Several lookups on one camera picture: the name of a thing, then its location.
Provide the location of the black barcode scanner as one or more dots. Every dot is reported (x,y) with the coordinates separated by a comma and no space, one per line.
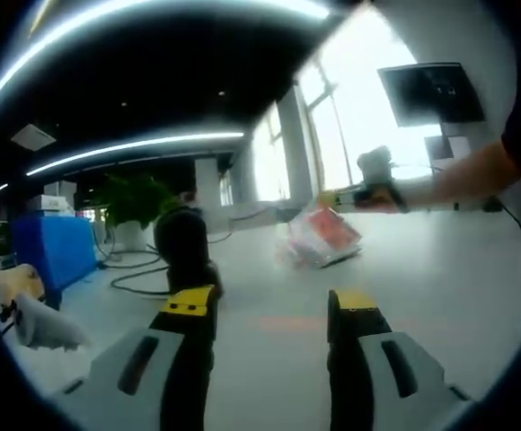
(186,251)

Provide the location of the large window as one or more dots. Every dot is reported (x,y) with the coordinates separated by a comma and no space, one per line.
(355,112)

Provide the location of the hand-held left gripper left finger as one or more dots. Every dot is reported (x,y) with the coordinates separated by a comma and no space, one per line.
(143,381)

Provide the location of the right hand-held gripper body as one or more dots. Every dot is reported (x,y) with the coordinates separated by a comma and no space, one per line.
(377,188)

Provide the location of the ceiling air vent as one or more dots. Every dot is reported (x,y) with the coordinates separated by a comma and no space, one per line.
(33,137)

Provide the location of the cardboard box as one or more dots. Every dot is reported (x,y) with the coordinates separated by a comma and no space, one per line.
(20,280)

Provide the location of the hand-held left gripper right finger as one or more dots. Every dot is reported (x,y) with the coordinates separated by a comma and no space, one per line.
(373,381)

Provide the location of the blue plastic crate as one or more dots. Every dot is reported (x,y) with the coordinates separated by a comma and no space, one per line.
(54,256)

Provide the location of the white table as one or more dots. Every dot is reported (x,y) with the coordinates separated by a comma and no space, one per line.
(422,278)

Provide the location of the colourful sheet goods packet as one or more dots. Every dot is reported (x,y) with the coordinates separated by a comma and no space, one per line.
(319,233)

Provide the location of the long ceiling light strip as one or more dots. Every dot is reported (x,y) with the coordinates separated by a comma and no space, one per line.
(130,148)
(130,27)

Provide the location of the white boxes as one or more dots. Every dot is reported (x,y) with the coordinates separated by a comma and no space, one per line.
(51,206)

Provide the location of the potted green plant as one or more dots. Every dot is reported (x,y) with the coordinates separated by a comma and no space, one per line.
(135,206)

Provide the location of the black wall-mounted monitor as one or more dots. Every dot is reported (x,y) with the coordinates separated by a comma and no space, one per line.
(431,94)

